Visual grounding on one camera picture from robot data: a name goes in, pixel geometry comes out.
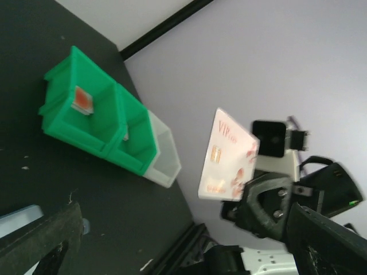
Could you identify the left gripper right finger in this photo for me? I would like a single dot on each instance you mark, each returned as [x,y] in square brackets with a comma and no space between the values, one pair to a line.
[321,246]

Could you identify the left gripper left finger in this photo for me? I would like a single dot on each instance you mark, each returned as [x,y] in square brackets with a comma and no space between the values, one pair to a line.
[51,243]

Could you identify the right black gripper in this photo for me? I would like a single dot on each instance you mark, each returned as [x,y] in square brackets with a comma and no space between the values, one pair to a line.
[264,206]

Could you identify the blue card holder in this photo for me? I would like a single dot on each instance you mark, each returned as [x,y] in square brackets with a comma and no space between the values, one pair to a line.
[19,218]

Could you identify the white striped credit card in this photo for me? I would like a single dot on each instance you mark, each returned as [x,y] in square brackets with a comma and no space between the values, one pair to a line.
[229,161]

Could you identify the clear white bin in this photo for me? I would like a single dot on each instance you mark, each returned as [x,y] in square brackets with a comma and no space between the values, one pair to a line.
[166,165]

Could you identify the green bin compartment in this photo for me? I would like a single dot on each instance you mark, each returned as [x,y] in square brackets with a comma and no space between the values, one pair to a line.
[95,133]
[135,154]

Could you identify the red dot credit card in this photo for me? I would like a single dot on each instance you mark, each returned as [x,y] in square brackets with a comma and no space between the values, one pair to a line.
[83,101]

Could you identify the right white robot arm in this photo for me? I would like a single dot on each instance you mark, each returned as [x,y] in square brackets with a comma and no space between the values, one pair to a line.
[328,191]

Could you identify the right black frame post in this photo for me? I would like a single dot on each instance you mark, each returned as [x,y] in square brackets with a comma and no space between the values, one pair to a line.
[165,26]

